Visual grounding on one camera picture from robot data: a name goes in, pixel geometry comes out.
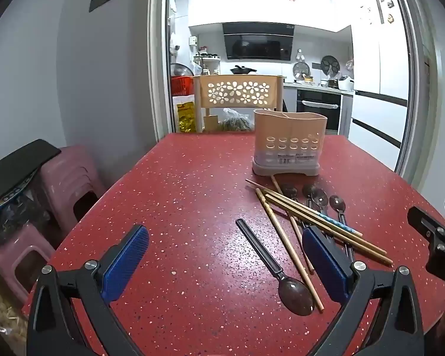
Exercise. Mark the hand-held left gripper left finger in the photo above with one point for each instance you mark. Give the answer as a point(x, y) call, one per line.
point(124, 263)

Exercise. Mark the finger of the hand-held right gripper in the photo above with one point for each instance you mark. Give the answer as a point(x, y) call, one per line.
point(424, 224)

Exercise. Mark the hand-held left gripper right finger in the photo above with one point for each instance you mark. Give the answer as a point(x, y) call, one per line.
point(326, 267)

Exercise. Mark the pink plastic stool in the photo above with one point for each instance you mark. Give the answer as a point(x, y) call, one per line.
point(18, 252)

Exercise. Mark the red plastic basket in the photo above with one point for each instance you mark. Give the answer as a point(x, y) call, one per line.
point(181, 86)

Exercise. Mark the black wok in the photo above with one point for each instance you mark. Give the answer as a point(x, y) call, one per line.
point(242, 69)

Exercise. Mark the spice rack with jars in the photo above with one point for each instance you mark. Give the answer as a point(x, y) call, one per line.
point(207, 63)

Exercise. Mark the wooden chopstick with patterned end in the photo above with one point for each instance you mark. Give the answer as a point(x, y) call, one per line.
point(282, 197)

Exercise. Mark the stack of pink plastic stools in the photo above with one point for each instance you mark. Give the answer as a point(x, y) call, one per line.
point(70, 178)

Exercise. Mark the black built-in oven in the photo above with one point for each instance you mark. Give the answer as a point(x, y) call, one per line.
point(319, 109)

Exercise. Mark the beige flower-cutout storage cart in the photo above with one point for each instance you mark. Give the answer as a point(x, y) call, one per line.
point(237, 92)

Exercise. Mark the black flat cushion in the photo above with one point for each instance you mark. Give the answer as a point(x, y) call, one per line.
point(18, 163)

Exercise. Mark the white rice cooker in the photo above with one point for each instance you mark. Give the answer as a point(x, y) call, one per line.
point(345, 83)

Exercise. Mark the yellow bag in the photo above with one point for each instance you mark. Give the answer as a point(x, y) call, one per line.
point(185, 117)

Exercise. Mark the beige perforated utensil holder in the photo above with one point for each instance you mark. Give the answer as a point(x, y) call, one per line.
point(289, 144)

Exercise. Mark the plastic bag of greens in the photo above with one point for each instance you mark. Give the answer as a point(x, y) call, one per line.
point(235, 122)

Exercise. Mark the white refrigerator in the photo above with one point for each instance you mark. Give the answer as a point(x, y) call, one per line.
point(374, 63)

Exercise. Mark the round sectioned hanging rack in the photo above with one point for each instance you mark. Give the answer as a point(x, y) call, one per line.
point(330, 65)

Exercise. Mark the steel pot lid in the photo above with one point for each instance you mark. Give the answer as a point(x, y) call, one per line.
point(180, 70)

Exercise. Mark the black range hood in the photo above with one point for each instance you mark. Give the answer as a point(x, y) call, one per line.
point(257, 44)

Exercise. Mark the round hanging strainer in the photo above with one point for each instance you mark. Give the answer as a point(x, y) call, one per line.
point(301, 70)

